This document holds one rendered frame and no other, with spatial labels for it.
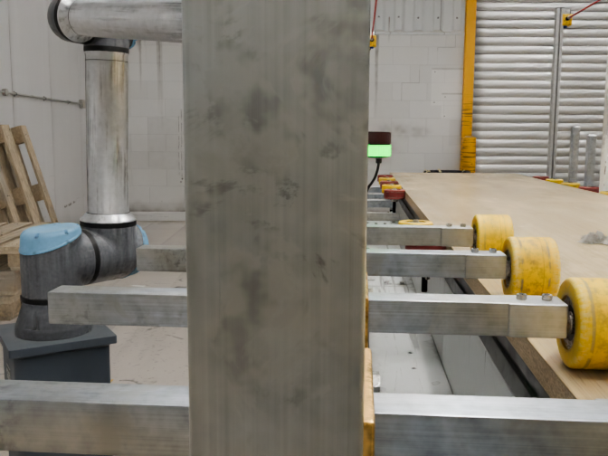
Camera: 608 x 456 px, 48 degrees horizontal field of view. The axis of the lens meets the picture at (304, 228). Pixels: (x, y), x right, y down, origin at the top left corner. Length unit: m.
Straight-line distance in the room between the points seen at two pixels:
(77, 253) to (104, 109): 0.38
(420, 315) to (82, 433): 0.32
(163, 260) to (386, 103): 8.23
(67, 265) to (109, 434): 1.42
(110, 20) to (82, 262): 0.61
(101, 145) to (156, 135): 7.26
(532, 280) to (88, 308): 0.50
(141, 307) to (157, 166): 8.51
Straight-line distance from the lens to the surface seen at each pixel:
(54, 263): 1.80
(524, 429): 0.38
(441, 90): 9.17
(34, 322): 1.84
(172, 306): 0.63
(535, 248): 0.87
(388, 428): 0.37
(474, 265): 0.86
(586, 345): 0.62
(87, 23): 1.71
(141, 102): 9.18
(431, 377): 1.44
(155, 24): 1.52
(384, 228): 1.10
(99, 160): 1.89
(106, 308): 0.65
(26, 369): 1.81
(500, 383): 0.93
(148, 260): 0.90
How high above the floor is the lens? 1.10
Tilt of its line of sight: 8 degrees down
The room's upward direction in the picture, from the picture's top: straight up
